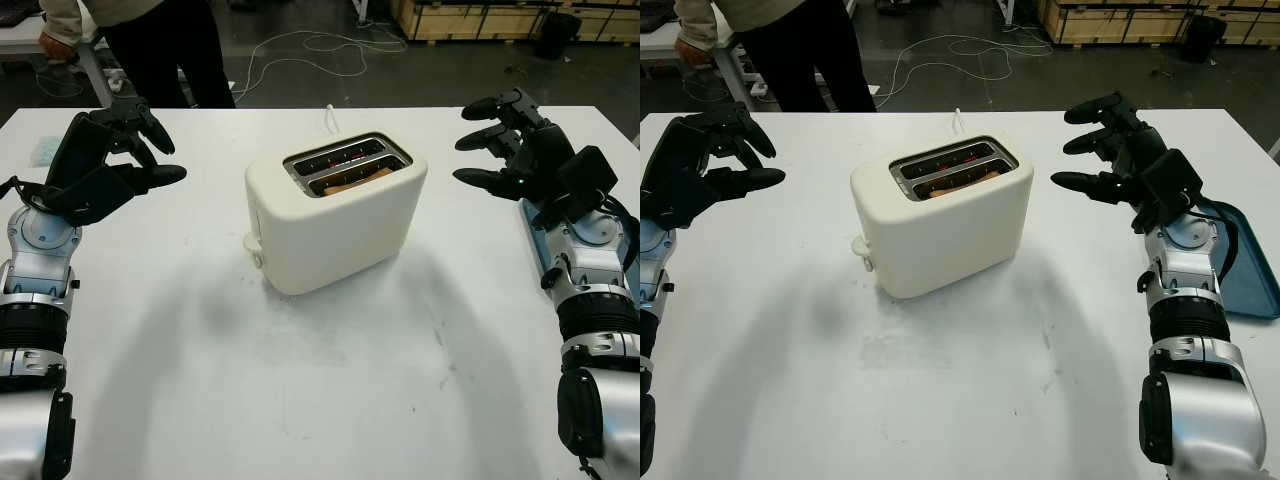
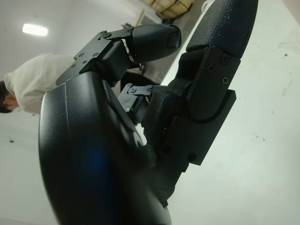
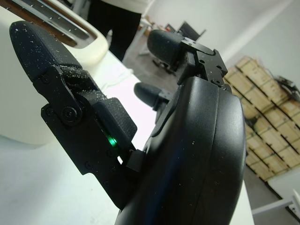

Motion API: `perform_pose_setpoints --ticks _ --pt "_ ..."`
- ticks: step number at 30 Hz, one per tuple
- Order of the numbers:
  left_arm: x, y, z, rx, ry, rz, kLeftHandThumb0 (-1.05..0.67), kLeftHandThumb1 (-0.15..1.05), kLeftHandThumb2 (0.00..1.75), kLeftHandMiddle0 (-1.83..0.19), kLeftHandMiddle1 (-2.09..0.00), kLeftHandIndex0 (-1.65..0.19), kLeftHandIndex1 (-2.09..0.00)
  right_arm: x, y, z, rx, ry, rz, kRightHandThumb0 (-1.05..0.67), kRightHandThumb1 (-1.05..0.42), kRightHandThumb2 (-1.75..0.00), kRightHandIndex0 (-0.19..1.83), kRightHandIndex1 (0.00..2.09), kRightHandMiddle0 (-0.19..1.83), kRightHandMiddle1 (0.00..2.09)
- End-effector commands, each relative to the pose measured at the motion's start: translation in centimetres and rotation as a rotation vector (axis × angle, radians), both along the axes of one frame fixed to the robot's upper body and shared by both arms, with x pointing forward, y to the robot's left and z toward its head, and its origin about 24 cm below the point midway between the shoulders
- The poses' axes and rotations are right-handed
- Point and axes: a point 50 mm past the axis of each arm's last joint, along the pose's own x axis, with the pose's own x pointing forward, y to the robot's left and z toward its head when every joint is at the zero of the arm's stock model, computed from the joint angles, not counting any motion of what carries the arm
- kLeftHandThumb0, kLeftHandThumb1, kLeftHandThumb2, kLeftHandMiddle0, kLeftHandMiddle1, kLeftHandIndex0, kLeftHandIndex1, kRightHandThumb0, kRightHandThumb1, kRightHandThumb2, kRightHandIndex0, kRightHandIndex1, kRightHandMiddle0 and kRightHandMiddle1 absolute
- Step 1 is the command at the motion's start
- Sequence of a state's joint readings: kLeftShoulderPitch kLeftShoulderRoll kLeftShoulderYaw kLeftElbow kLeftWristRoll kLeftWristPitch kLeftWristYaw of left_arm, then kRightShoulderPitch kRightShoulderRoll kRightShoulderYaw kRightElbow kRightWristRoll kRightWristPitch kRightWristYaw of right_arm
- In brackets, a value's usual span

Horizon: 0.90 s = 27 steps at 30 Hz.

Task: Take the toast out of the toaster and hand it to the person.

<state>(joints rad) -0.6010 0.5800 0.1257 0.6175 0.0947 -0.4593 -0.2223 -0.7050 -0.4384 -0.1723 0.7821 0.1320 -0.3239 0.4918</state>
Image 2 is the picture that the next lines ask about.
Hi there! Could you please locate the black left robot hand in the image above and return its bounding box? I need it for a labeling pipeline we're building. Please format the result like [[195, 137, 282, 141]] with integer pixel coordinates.
[[38, 0, 258, 225]]

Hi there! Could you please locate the person in beige jacket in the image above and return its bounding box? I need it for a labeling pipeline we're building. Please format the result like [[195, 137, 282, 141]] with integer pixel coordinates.
[[0, 52, 72, 115]]

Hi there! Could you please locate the rectangular ceiling light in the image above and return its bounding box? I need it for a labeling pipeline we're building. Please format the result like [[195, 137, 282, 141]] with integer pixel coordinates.
[[22, 23, 49, 37]]

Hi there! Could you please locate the wooden crate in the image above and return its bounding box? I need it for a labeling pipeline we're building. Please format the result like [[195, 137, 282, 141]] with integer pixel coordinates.
[[146, 0, 195, 19]]

